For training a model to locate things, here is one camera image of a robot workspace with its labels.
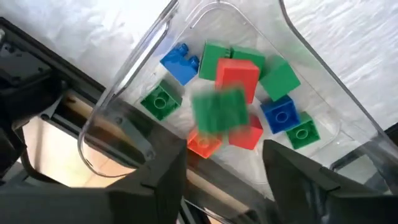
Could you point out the clear plastic bin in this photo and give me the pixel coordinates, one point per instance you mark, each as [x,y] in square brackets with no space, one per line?
[217,25]

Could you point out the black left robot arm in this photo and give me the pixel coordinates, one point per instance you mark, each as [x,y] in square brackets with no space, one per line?
[21,84]

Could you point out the small blue block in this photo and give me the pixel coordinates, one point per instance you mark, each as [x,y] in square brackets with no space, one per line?
[178,67]
[281,113]

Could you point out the small red block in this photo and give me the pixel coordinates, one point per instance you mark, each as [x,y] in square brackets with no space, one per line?
[248,137]
[237,76]

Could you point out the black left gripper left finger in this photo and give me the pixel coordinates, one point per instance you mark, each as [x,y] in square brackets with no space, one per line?
[161,186]

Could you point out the small green block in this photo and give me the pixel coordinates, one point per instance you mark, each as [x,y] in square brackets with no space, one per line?
[213,62]
[248,57]
[161,100]
[280,79]
[303,132]
[220,110]

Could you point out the small orange-red block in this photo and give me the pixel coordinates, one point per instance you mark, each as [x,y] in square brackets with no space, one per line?
[203,144]

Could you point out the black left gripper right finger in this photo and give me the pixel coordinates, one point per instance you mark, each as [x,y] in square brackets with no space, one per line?
[311,199]

